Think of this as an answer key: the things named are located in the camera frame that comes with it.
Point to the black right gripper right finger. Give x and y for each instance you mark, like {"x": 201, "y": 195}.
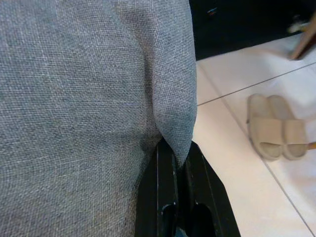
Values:
{"x": 205, "y": 187}

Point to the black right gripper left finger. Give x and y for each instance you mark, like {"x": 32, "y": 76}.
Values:
{"x": 160, "y": 187}

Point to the grey woven fabric pillow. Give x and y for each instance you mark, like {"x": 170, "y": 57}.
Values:
{"x": 86, "y": 111}

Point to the beige slide slipper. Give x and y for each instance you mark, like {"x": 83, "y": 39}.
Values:
{"x": 292, "y": 128}
{"x": 265, "y": 123}

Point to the dark cabinet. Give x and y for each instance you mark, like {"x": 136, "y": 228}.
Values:
{"x": 247, "y": 24}

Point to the brown wooden furniture leg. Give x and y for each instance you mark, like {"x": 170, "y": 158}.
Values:
{"x": 303, "y": 39}

